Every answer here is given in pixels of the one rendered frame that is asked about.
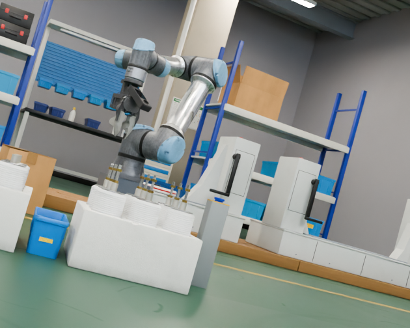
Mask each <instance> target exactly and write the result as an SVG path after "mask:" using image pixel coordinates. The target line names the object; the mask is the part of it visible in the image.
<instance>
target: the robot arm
mask: <svg viewBox="0 0 410 328"><path fill-rule="evenodd" d="M154 48H155V44H154V43H153V42H152V41H150V40H147V39H144V38H138V39H136V41H135V43H134V46H133V48H132V51H131V50H127V49H120V50H118V51H117V52H116V54H115V64H116V66H117V67H118V68H122V69H123V70H126V74H125V78H124V79H122V80H121V83H122V88H121V91H120V94H119V92H118V93H117V94H116V93H113V97H112V99H111V103H110V107H111V108H113V109H116V115H115V116H114V117H113V118H111V119H110V121H109V123H110V125H112V126H113V127H114V136H115V137H116V136H117V135H118V134H119V132H120V127H122V129H123V130H125V132H124V135H123V138H122V142H121V145H120V149H119V151H118V155H117V158H116V159H115V161H114V163H113V164H114V165H113V168H114V167H115V164H116V165H118V166H119V165H121V166H122V167H121V170H122V172H120V174H119V178H123V179H126V180H130V181H133V182H137V183H140V181H141V178H140V176H142V173H144V163H145V161H146V159H151V160H154V161H158V162H160V163H166V164H174V163H176V162H178V161H179V160H180V159H181V158H182V156H183V154H184V149H185V137H184V133H185V132H186V130H187V129H188V127H189V125H190V124H191V122H192V121H193V119H194V117H195V115H196V114H197V112H198V110H199V109H200V107H201V105H202V104H203V103H204V100H205V99H206V97H207V96H208V95H209V94H212V93H214V91H215V89H216V88H217V87H219V88H221V87H223V86H224V85H225V84H226V81H227V77H228V70H227V66H226V63H225V62H224V61H222V60H219V59H212V58H207V57H198V56H191V55H188V56H180V55H173V56H172V57H169V56H164V55H159V54H157V53H156V52H155V51H154V50H155V49H154ZM147 73H148V74H154V75H155V76H156V77H165V76H166V75H168V74H169V75H170V76H171V77H176V78H179V79H183V80H186V81H189V82H191V85H190V86H189V88H188V90H187V91H186V93H185V94H184V96H183V98H182V99H181V101H180V103H179V104H178V105H177V107H176V109H175V110H174V112H173V114H172V115H171V117H170V118H169V120H168V121H167V123H166V124H162V125H160V127H159V129H158V130H157V131H154V128H152V127H150V126H146V125H142V124H137V121H138V119H139V115H140V109H141V110H143V111H146V112H149V111H150V110H151V108H152V106H151V105H150V104H149V102H148V100H147V99H146V98H145V96H144V94H143V93H142V92H141V90H140V89H138V87H143V83H144V82H145V79H146V76H147ZM124 113H129V115H128V116H127V118H126V121H125V122H122V121H123V120H124V119H125V117H126V116H125V114H124ZM118 166H117V169H118Z"/></svg>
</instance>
